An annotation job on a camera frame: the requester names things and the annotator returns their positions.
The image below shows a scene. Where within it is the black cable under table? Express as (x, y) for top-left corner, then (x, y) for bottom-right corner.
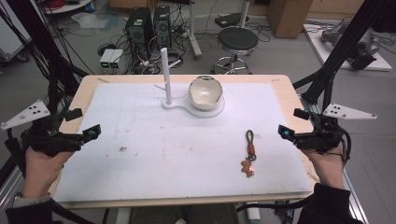
(235, 195), (314, 214)

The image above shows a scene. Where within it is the wooden table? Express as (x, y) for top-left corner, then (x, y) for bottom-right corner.
(48, 74), (321, 210)

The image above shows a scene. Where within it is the white eggshell-shaped bowl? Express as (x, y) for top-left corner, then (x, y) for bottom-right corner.
(188, 75), (224, 111)

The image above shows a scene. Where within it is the cardboard box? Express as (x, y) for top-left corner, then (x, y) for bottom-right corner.
(265, 0), (314, 39)

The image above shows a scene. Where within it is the white round table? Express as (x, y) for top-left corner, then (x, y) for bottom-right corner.
(41, 0), (95, 15)

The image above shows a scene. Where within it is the white power supply unit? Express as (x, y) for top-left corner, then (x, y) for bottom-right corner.
(108, 49), (125, 75)
(99, 48), (116, 75)

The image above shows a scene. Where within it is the black computer tower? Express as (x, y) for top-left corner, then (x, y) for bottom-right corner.
(124, 7), (155, 61)
(152, 5), (174, 49)

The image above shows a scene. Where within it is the grey robot device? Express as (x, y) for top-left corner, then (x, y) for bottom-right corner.
(319, 21), (381, 71)

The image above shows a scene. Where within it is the black frame strut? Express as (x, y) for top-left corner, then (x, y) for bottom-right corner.
(291, 0), (396, 110)
(0, 0), (90, 125)

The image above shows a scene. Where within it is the white floor board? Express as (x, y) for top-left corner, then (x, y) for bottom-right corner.
(303, 22), (393, 72)

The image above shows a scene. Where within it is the white table leg stand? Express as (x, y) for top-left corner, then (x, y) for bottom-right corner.
(187, 0), (204, 61)

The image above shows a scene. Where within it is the person's left hand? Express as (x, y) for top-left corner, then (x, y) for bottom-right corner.
(21, 146), (77, 199)

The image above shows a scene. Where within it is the bear keychain with green loop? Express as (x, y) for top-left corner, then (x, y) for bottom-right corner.
(240, 129), (258, 179)

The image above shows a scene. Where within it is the white pole stand with base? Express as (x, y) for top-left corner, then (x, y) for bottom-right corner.
(153, 47), (226, 119)

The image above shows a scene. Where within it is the white table mat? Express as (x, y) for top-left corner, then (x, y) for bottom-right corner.
(53, 81), (314, 203)

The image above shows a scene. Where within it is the black flat floor device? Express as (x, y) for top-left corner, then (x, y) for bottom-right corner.
(214, 13), (250, 29)

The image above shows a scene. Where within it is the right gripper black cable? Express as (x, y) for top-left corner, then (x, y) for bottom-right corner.
(338, 123), (353, 164)

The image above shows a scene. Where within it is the clear plastic bag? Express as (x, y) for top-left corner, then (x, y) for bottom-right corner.
(71, 11), (109, 30)

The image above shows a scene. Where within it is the person's right hand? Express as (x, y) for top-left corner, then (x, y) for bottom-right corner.
(302, 143), (347, 191)

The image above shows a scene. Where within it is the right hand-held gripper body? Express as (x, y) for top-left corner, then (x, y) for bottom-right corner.
(292, 102), (378, 155)

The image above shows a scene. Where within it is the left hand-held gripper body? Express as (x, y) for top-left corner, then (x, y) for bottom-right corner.
(0, 99), (86, 158)

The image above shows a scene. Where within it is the black round stool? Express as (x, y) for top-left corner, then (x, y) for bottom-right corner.
(212, 26), (260, 76)

